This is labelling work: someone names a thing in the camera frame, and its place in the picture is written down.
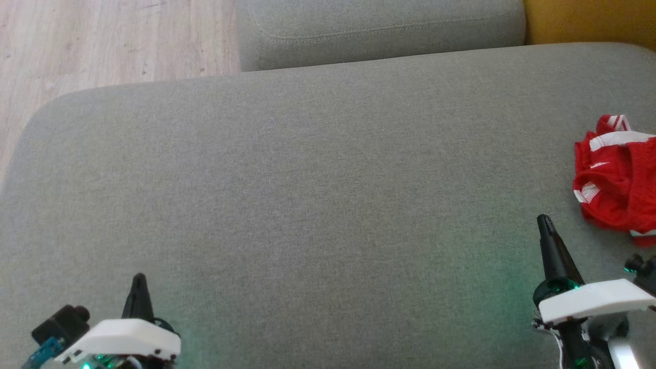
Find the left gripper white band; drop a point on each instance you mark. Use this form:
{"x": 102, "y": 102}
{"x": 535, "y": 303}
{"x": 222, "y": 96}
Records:
{"x": 123, "y": 338}

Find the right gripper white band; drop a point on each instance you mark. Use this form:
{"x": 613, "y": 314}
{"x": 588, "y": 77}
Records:
{"x": 594, "y": 302}

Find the red polo shirt white collar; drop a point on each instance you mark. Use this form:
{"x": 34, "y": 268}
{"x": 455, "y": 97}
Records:
{"x": 602, "y": 174}

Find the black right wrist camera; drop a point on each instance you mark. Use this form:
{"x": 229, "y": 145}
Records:
{"x": 646, "y": 271}

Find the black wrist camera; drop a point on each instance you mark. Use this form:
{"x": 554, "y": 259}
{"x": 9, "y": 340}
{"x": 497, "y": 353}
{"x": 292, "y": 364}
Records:
{"x": 61, "y": 323}
{"x": 646, "y": 271}

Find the grey fabric sofa seat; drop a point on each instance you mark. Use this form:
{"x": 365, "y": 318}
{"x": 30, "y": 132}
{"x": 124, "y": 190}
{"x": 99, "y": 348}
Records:
{"x": 307, "y": 205}

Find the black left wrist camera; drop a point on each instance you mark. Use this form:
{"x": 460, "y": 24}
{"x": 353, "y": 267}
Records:
{"x": 61, "y": 323}

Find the grey sofa cushion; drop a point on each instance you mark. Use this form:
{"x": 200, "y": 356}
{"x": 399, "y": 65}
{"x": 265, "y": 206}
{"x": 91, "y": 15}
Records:
{"x": 379, "y": 31}

